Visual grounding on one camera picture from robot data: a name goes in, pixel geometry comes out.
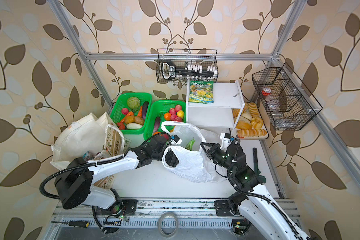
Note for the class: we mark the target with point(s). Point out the back black wire basket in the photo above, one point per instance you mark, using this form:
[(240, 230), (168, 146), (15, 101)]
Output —
[(204, 57)]

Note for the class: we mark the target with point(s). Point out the white two-tier shelf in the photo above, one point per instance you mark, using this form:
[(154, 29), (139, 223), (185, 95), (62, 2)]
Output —
[(227, 96)]

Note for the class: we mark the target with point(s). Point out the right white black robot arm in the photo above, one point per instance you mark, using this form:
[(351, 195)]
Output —
[(252, 199)]

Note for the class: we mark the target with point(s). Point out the small purple eggplant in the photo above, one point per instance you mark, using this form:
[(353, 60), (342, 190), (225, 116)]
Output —
[(157, 124)]

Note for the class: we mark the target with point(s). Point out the tray of bread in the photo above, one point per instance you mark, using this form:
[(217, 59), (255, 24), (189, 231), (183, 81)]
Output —
[(249, 123)]

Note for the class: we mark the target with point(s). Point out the pink dragon fruit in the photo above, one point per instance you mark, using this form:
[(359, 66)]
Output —
[(190, 145)]

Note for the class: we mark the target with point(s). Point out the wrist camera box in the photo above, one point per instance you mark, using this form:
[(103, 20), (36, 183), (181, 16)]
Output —
[(226, 139), (176, 140)]

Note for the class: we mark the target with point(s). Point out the green plastic basket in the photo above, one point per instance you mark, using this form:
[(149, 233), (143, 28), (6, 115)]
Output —
[(122, 115), (156, 115)]

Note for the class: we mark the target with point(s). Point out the orange fruit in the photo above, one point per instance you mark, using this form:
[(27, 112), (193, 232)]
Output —
[(167, 116)]

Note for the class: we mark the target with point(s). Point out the yellow green snack bag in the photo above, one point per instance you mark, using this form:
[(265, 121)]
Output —
[(201, 92)]

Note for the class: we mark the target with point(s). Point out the left yellow black screwdriver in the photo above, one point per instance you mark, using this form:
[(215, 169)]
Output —
[(75, 224)]

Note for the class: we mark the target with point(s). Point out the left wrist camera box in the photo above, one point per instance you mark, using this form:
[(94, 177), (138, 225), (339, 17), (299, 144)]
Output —
[(176, 140)]

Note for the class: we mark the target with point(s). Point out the white plastic grocery bag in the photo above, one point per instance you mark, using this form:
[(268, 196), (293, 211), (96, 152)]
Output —
[(193, 165)]

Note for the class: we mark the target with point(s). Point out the white radish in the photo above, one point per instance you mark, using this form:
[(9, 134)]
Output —
[(133, 126)]

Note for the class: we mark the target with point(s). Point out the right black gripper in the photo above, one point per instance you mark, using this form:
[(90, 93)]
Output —
[(212, 152)]

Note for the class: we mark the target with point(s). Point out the red apple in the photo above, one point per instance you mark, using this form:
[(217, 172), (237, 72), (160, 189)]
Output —
[(178, 108)]

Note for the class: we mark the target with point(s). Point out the roll of clear tape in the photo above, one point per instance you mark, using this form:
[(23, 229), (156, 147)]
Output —
[(168, 224)]

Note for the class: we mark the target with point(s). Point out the green handled tool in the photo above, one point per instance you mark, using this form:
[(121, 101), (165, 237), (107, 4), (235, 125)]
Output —
[(256, 163)]

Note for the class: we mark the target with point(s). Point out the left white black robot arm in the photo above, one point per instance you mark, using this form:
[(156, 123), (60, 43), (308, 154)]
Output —
[(74, 185)]

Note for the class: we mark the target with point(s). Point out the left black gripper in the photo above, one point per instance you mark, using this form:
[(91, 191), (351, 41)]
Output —
[(172, 162)]

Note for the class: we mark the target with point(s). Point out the black barcode scanner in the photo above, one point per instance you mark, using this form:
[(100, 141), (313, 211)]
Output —
[(188, 70)]

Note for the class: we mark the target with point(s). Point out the dark purple eggplant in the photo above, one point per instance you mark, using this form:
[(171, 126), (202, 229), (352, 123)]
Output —
[(144, 109)]

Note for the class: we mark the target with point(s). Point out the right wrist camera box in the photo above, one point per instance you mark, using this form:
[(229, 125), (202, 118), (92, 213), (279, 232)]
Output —
[(226, 139)]

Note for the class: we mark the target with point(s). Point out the right black wire basket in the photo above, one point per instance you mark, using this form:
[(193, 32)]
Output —
[(289, 102)]

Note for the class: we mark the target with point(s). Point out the brown potato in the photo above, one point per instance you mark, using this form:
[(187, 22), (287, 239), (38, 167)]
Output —
[(139, 120)]

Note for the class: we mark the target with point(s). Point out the black wire basket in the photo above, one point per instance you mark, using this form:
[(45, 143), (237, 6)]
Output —
[(204, 57), (289, 102)]

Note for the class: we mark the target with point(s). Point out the cream canvas tote bag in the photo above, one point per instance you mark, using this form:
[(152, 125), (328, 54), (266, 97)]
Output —
[(91, 138)]

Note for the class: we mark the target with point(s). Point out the green cabbage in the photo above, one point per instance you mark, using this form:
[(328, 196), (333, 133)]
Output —
[(133, 103)]

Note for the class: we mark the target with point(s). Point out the yellow lemon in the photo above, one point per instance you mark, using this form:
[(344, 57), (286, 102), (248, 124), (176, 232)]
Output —
[(180, 114)]

